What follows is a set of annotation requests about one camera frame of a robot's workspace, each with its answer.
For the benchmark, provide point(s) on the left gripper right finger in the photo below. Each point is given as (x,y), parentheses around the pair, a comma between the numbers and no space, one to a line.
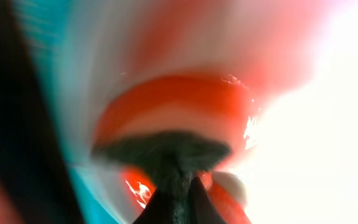
(201,209)

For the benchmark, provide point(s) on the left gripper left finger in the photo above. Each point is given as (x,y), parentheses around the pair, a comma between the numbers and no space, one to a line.
(159,210)

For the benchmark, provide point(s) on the light blue plate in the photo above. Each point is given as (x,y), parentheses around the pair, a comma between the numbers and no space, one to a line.
(298,59)

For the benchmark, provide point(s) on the teal plastic tray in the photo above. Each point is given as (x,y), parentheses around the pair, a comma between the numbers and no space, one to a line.
(60,37)

